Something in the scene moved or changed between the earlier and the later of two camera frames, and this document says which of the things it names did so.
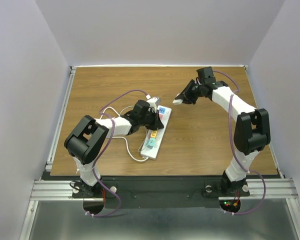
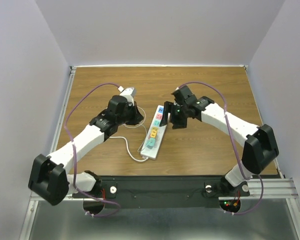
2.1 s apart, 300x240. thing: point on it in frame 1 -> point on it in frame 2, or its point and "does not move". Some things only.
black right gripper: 186,94 -> 169,107
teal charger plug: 151,144 does not move
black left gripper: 156,124 -> 137,116
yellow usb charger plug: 153,134 does not move
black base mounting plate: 165,192 does not move
